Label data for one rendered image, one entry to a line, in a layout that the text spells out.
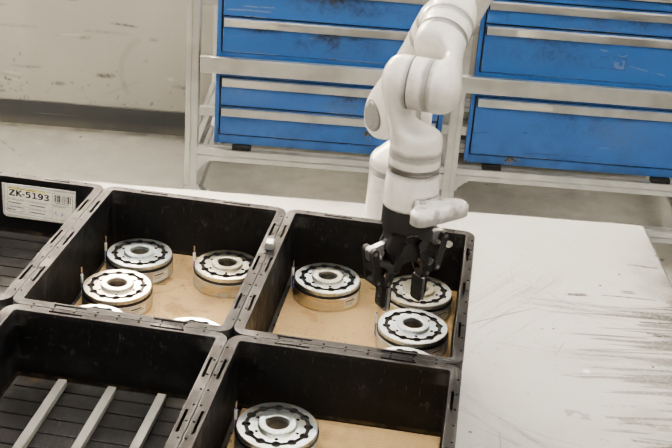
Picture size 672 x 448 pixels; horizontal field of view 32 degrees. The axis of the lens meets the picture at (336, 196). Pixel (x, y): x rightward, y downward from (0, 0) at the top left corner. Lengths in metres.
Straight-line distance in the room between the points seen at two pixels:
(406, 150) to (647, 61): 2.26
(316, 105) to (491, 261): 1.52
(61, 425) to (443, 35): 0.70
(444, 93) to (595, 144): 2.31
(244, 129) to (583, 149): 1.08
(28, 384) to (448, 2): 0.76
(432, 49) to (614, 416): 0.66
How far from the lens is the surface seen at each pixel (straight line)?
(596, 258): 2.36
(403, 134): 1.53
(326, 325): 1.75
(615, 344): 2.08
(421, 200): 1.56
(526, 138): 3.75
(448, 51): 1.53
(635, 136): 3.80
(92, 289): 1.77
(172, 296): 1.81
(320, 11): 3.60
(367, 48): 3.63
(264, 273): 1.67
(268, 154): 3.74
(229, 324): 1.54
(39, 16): 4.67
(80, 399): 1.58
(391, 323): 1.71
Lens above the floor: 1.71
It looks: 24 degrees down
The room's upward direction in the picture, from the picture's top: 4 degrees clockwise
